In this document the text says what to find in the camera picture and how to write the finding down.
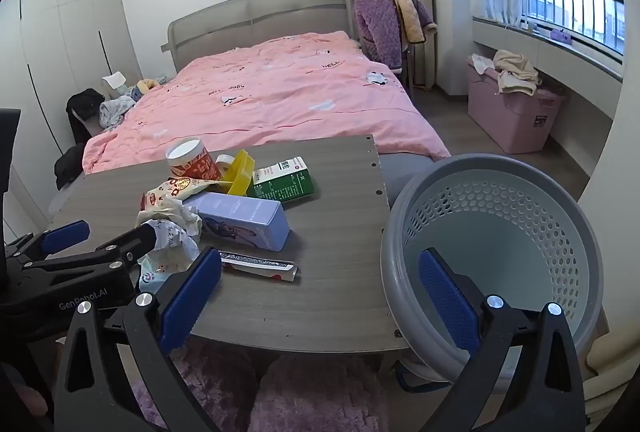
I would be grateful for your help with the chair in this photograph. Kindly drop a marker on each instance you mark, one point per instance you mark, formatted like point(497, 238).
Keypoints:
point(411, 62)

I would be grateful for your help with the yellow plastic lid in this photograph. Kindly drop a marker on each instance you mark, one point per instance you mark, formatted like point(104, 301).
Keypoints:
point(240, 172)

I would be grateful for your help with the pink storage box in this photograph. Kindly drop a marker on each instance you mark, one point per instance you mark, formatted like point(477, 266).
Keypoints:
point(505, 122)

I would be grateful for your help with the grey perforated plastic basket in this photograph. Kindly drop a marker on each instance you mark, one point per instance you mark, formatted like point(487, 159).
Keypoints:
point(500, 222)

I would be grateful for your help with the grey bed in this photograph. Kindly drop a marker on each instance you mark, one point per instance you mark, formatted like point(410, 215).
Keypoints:
point(260, 20)

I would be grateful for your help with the white wardrobe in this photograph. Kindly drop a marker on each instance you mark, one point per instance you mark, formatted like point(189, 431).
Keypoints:
point(60, 37)

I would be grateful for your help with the small white cap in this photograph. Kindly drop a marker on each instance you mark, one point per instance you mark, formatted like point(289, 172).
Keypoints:
point(225, 159)

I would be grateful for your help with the white paper wrapper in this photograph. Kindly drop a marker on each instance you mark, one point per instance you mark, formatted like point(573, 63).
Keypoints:
point(175, 242)

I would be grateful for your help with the beige clothes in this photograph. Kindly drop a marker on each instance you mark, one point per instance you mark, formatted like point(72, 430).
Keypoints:
point(515, 72)

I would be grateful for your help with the cream snack bag red print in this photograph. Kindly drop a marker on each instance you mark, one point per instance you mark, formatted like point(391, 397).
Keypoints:
point(180, 189)

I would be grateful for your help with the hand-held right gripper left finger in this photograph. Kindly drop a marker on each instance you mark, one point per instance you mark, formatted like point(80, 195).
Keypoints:
point(191, 292)

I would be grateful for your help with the blue and white wrapper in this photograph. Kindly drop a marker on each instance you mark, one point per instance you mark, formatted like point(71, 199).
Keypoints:
point(150, 279)

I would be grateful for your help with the red paper cup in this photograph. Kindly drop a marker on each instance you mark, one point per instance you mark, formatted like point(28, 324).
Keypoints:
point(200, 167)

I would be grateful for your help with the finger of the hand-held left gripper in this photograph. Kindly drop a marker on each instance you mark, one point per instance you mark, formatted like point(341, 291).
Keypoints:
point(142, 238)
point(65, 235)

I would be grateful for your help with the small purple item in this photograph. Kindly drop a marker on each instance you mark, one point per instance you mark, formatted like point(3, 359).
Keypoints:
point(560, 35)

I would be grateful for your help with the pile of pale clothes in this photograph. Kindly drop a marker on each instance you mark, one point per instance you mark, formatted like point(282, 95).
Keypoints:
point(117, 110)

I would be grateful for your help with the person's left hand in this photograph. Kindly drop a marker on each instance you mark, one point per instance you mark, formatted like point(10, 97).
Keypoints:
point(30, 401)

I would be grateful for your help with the purple box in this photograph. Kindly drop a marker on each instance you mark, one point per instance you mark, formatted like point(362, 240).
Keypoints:
point(240, 217)

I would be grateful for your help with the black bag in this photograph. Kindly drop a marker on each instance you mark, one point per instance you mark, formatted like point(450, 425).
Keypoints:
point(85, 105)

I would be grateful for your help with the small white cloth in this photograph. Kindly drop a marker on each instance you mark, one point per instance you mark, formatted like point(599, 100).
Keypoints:
point(480, 62)

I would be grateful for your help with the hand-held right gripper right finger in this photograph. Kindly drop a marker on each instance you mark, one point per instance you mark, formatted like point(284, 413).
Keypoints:
point(447, 302)

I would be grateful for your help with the pink printed blanket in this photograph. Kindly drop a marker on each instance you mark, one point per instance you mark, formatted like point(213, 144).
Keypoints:
point(300, 102)

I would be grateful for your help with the purple quilted jacket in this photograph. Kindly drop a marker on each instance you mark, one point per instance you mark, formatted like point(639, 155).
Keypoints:
point(380, 27)

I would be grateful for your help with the green and white carton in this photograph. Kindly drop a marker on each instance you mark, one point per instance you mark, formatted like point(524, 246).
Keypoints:
point(280, 184)

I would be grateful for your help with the dark cloth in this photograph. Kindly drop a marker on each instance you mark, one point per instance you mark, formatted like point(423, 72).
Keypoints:
point(69, 165)

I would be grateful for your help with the white window seat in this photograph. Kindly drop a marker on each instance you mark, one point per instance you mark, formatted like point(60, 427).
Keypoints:
point(550, 55)

